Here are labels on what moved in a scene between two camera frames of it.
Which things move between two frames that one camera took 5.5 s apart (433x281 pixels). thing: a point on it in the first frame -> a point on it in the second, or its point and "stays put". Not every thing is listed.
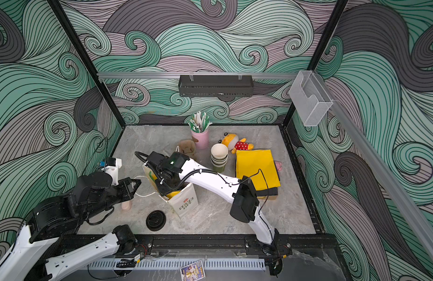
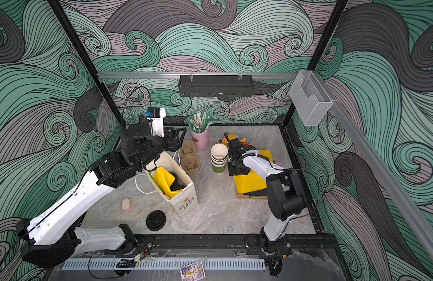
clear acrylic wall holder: [309, 98] stays put
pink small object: [126, 206] stays put
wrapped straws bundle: [199, 122] stays put
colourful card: [193, 272] stays put
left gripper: [130, 190] -> [174, 143]
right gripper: [165, 184] -> [232, 153]
